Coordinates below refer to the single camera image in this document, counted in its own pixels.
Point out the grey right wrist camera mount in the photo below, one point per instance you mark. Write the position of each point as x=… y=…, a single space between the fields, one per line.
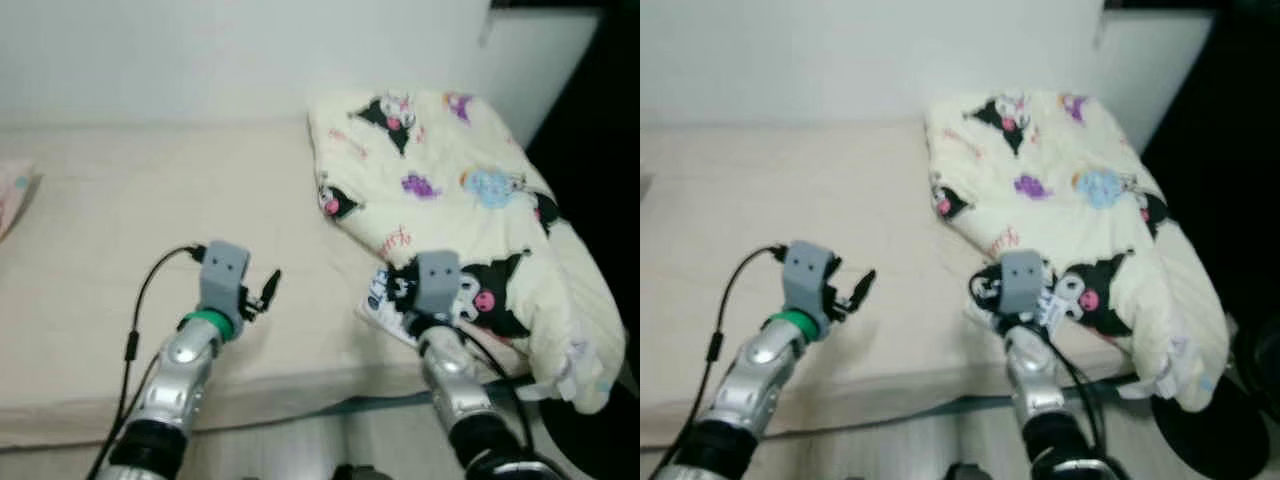
x=438 y=282
x=1022 y=282

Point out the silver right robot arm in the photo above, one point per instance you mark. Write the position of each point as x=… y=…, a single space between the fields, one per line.
x=460 y=390
x=1040 y=390

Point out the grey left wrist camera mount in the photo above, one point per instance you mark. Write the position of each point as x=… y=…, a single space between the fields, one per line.
x=810 y=272
x=225 y=272

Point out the cream sheeted bed mattress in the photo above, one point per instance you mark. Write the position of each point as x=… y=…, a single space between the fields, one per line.
x=150 y=200
x=800 y=200

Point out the cream cartoon print blanket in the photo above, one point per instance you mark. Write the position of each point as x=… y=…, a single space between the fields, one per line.
x=1060 y=170
x=440 y=170

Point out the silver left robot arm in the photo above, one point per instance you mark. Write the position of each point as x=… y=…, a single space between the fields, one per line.
x=180 y=390
x=760 y=390

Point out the dark blue bed frame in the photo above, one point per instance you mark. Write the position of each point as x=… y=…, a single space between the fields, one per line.
x=1000 y=402
x=400 y=402

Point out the black fan stand base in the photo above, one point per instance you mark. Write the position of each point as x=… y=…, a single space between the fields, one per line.
x=1200 y=440
x=590 y=440

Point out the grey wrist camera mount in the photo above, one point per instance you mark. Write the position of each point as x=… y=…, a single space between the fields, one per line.
x=438 y=282
x=810 y=272
x=225 y=272
x=1022 y=282

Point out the pink patterned pillow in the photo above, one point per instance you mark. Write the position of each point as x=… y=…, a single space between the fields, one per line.
x=12 y=195

